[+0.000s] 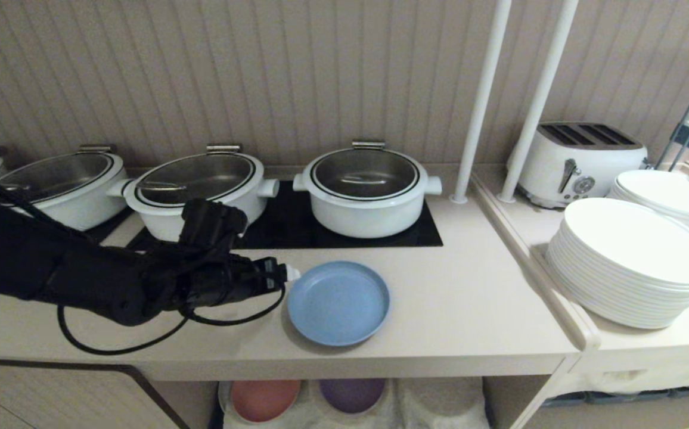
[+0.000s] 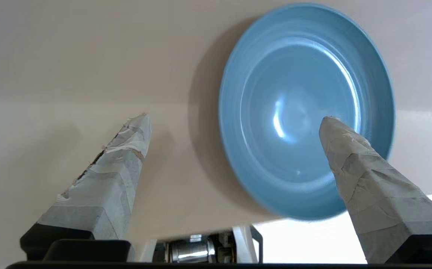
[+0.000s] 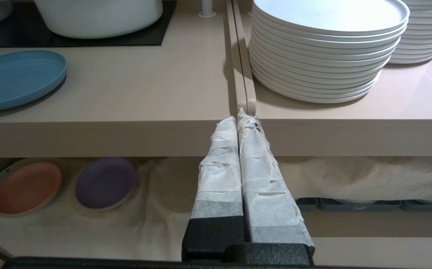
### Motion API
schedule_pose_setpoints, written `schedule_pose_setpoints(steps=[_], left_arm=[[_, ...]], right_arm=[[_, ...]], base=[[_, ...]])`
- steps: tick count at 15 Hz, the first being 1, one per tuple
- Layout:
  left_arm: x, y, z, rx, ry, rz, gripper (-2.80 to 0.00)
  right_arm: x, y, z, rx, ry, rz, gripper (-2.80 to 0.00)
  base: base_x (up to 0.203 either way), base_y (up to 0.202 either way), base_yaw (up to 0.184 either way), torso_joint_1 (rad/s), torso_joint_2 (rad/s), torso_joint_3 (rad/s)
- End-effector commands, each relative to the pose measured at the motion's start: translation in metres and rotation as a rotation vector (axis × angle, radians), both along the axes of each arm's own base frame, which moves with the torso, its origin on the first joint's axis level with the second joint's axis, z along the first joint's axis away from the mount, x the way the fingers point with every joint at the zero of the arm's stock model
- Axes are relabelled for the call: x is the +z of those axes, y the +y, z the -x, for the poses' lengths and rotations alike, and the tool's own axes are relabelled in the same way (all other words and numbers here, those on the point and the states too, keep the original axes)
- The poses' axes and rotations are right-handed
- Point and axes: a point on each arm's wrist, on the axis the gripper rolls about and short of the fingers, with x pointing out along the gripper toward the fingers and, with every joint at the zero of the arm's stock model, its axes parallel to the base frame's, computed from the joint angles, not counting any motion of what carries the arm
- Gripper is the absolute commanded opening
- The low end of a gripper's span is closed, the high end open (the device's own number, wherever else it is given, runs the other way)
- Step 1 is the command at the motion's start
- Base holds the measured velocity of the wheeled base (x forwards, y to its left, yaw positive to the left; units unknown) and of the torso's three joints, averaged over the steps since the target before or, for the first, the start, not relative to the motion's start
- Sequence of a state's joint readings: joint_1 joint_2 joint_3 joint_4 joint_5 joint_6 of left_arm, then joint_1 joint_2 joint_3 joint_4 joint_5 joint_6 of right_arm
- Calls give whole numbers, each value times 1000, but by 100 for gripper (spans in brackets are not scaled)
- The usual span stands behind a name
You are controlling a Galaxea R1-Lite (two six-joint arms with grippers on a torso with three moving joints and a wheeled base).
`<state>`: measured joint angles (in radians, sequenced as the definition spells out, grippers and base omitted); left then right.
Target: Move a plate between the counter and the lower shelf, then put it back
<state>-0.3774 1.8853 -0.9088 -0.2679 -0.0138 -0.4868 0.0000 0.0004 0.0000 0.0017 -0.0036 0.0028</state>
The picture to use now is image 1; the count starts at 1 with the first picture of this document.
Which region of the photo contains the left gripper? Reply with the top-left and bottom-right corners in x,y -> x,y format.
187,255 -> 302,309

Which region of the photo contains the blue plate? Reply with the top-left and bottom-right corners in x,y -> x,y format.
287,260 -> 391,347

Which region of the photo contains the orange plate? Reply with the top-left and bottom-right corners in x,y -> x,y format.
231,380 -> 302,424

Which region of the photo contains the purple plate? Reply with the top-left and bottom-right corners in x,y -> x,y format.
319,378 -> 387,415

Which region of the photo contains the white plate stack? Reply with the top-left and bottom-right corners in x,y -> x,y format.
609,169 -> 689,253
545,197 -> 689,330

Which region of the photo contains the glass pot lid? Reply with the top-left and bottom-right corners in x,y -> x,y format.
0,144 -> 117,204
311,141 -> 421,201
135,144 -> 257,207

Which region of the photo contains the white support pole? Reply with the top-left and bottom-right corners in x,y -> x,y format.
449,0 -> 513,205
497,0 -> 580,203

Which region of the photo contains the beige cabinet door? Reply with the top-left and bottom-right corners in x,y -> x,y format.
0,357 -> 191,429

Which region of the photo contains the white toaster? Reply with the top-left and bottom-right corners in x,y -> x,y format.
506,122 -> 650,210

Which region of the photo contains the white crumpled cloth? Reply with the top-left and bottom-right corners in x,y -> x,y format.
558,361 -> 689,395

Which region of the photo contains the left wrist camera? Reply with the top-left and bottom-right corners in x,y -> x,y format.
178,198 -> 249,256

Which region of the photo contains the black cable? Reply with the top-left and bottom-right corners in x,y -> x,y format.
57,285 -> 287,356

